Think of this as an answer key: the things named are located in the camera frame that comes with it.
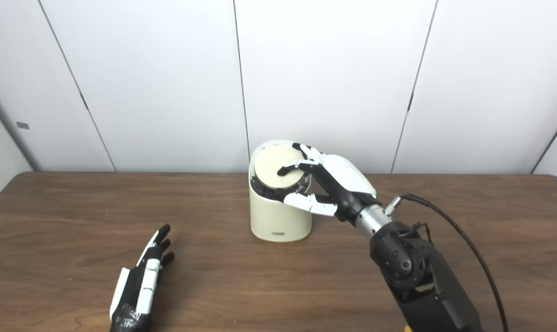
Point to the black bin liner bag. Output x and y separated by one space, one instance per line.
265 192

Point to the cream-colored round bin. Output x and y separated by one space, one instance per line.
278 219

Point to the cream round bin lid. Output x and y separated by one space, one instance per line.
271 166

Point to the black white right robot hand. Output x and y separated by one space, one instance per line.
347 177

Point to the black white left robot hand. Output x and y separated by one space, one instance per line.
142 286

